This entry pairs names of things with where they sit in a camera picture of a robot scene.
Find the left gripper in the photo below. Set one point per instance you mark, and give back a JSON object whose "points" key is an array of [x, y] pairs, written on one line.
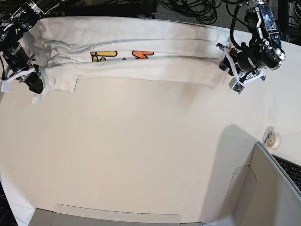
{"points": [[245, 61]]}

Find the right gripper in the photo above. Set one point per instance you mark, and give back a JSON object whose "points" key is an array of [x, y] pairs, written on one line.
{"points": [[33, 81]]}

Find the white printed t-shirt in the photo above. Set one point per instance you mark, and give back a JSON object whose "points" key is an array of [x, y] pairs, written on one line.
{"points": [[73, 48]]}

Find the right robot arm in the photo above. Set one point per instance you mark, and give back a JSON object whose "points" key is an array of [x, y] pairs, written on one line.
{"points": [[16, 64]]}

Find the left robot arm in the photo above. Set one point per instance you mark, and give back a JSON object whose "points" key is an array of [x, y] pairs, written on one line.
{"points": [[264, 49]]}

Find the clear tape roll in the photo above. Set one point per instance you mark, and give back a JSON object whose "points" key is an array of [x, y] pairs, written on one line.
{"points": [[271, 138]]}

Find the black keyboard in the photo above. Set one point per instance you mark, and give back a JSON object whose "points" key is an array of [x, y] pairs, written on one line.
{"points": [[293, 170]]}

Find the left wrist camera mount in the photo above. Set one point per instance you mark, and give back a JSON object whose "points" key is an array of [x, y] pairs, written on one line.
{"points": [[240, 78]]}

